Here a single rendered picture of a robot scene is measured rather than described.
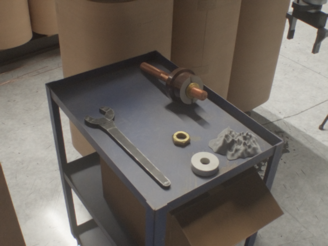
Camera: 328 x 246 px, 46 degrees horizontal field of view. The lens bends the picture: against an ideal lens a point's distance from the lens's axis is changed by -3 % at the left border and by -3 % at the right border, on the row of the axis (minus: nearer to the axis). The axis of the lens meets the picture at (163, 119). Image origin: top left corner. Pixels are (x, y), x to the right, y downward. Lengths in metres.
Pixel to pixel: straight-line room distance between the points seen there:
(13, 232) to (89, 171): 0.42
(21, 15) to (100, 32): 1.69
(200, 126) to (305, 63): 2.50
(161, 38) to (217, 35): 0.35
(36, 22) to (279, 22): 1.92
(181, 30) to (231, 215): 1.00
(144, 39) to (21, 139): 1.27
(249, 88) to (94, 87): 1.22
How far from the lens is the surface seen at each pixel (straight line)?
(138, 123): 1.18
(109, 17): 1.49
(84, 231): 1.86
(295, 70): 3.46
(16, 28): 3.17
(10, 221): 1.26
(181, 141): 1.10
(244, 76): 2.30
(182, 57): 1.88
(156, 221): 0.93
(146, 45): 1.61
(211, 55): 1.92
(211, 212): 1.05
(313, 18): 1.55
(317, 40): 1.57
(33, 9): 3.32
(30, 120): 2.73
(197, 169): 1.02
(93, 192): 1.49
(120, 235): 1.35
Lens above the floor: 1.60
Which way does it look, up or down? 37 degrees down
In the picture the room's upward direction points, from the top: 3 degrees clockwise
